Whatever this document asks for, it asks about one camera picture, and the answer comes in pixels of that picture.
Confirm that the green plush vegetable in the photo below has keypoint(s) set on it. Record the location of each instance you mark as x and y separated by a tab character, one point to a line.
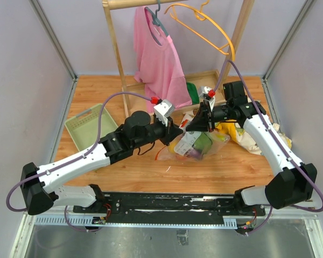
203	143

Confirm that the pink t-shirt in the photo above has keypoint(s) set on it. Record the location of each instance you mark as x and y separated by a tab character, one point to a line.
158	67

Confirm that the cartoon print children's garment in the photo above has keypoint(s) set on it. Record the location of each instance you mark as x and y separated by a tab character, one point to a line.
252	118

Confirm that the grey clothes hanger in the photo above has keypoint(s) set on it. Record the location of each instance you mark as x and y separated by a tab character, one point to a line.
156	22

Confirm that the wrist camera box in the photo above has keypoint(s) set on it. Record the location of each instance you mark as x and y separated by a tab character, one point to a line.
162	109
208	95

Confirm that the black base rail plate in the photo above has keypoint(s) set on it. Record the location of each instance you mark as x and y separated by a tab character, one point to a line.
122	202

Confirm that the clear zip top bag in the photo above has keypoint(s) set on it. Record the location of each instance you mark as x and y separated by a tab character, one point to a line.
184	150

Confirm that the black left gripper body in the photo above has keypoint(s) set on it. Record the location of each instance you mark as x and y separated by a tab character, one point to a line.
156	131

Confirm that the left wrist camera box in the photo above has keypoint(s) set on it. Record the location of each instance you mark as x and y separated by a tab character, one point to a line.
162	109

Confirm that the yellow plush fruit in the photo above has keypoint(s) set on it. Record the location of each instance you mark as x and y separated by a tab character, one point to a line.
171	147

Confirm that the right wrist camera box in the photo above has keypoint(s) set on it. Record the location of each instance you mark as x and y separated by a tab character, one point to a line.
208	95

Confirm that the green cloth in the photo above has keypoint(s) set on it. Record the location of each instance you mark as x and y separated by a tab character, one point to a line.
193	93

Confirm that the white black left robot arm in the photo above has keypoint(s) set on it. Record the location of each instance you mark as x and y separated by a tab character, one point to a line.
43	186

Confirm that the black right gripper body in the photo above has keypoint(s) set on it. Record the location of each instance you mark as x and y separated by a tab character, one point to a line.
221	113

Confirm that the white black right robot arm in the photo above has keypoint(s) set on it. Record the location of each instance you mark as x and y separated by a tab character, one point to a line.
292	181

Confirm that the wooden clothes rack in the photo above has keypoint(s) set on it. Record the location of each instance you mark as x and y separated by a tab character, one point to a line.
229	49

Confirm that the light green plastic basket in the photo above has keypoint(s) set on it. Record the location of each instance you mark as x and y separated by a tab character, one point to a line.
83	127

